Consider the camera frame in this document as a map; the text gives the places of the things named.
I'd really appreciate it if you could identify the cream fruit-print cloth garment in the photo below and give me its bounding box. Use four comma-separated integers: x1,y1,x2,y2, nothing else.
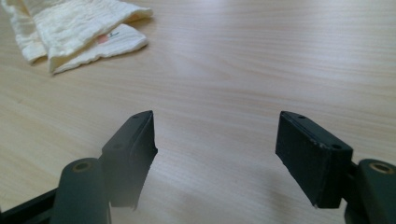
0,0,154,76

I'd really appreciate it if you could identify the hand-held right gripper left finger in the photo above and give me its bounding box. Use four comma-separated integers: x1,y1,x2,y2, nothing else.
98,109,159,209

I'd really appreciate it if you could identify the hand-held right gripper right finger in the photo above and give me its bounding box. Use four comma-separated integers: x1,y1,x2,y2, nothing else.
275,110,354,209

